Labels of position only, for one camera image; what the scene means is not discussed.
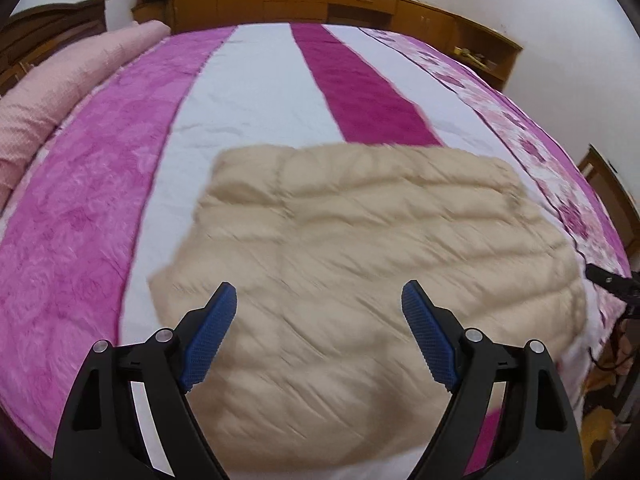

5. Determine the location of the beige puffer jacket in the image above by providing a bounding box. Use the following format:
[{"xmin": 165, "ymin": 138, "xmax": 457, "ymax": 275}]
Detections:
[{"xmin": 150, "ymin": 143, "xmax": 587, "ymax": 472}]

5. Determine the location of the wooden chair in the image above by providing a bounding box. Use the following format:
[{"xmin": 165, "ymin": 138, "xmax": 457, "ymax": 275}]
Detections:
[{"xmin": 578, "ymin": 144, "xmax": 640, "ymax": 259}]

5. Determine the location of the pink striped bed blanket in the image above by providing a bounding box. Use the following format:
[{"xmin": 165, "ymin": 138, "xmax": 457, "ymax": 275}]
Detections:
[{"xmin": 1, "ymin": 23, "xmax": 629, "ymax": 479}]

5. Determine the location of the pink checkered rolled quilt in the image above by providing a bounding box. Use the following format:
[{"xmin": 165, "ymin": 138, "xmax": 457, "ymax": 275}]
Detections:
[{"xmin": 0, "ymin": 21, "xmax": 170, "ymax": 203}]

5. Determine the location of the dark wooden headboard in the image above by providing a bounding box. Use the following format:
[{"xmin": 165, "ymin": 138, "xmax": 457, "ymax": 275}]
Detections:
[{"xmin": 0, "ymin": 0, "xmax": 107, "ymax": 96}]

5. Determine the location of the long brown wooden cabinet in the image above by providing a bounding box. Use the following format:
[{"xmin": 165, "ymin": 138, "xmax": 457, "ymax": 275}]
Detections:
[{"xmin": 132, "ymin": 0, "xmax": 523, "ymax": 90}]

